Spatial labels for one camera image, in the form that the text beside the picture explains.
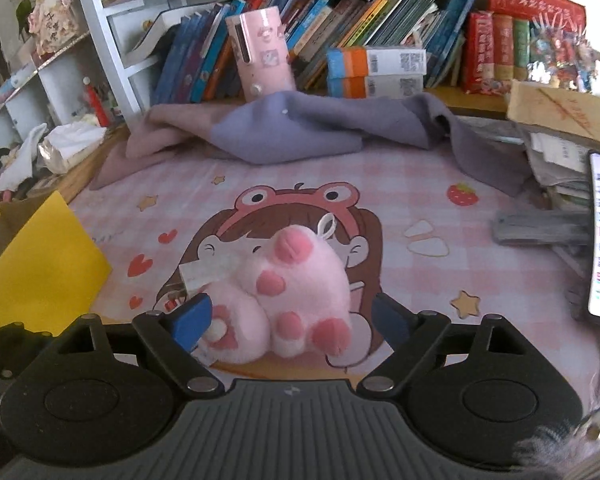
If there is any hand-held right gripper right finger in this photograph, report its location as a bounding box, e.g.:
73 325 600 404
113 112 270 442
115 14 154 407
356 291 532 397

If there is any pink cylindrical device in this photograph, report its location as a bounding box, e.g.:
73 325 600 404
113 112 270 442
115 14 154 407
224 7 296 102

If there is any white garment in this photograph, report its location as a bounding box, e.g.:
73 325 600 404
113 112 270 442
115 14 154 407
0 122 49 192

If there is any white tissue pack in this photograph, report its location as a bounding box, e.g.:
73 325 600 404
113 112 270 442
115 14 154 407
37 120 109 174

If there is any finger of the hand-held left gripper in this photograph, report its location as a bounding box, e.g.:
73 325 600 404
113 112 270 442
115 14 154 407
0 321 56 377

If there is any red white bottle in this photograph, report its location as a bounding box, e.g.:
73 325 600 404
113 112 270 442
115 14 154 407
82 77 111 129

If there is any row of leaning books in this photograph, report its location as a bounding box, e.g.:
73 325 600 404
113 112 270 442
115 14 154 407
152 0 467 104

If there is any colourful shiny toy bundle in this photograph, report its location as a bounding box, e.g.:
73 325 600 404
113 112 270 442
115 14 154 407
527 14 597 94

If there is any yellow cardboard box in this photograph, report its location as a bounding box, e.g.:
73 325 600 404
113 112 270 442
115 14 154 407
0 190 112 337

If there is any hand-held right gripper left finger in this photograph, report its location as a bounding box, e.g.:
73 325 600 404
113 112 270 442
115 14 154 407
49 291 226 398

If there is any grey stapler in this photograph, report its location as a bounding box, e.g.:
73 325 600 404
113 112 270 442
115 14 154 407
492 209 594 247

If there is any pink printed tablecloth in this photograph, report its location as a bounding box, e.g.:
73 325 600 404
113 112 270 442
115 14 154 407
67 125 600 402

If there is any brown paper envelope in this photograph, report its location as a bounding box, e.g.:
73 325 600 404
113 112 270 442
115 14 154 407
507 79 600 142

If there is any pink plush toy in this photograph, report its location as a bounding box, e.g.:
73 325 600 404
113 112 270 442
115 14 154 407
178 215 356 366

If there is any grey purple cloth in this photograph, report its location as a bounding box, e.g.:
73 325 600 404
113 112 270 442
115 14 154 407
88 91 537 198

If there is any white bookshelf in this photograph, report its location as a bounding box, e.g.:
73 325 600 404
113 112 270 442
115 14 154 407
69 0 600 122

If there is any orange blue white carton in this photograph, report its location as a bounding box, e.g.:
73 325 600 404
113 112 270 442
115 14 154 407
326 45 427 80
327 75 425 99

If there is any stack of papers and booklets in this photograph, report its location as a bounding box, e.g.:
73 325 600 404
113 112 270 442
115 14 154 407
522 129 597 212

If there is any pink cartoon figurine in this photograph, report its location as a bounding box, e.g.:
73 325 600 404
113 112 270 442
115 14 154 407
27 0 79 59

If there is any red book set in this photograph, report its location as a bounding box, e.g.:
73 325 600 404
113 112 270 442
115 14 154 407
461 0 587 96

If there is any white side shelf unit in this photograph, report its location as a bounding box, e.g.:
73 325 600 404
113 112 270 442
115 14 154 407
0 30 132 149

